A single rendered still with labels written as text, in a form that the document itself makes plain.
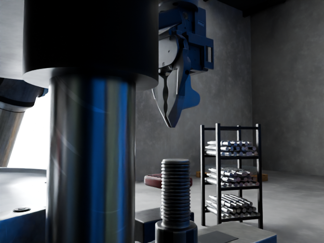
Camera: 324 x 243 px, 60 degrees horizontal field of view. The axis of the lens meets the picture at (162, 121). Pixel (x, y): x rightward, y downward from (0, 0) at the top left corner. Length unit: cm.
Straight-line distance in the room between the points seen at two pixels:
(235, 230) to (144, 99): 548
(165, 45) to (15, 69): 32
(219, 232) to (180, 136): 597
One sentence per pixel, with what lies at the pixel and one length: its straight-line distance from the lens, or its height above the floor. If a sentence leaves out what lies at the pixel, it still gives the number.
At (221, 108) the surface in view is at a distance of 715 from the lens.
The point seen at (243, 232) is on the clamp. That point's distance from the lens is 22.
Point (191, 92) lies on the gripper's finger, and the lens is 47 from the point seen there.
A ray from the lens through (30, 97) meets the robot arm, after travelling 79.
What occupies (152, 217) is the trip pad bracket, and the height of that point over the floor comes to 70.
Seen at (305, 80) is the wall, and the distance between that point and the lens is 743.
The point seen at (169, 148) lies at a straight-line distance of 599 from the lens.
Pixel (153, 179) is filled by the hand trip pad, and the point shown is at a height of 76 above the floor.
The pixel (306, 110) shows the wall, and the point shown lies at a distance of 734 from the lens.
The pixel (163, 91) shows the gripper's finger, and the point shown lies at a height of 90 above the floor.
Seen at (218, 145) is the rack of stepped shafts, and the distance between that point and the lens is 243.
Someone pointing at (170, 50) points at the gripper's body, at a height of 96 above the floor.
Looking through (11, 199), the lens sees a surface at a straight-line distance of 21.
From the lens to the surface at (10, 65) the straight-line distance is 18.
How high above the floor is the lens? 82
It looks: 3 degrees up
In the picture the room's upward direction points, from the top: straight up
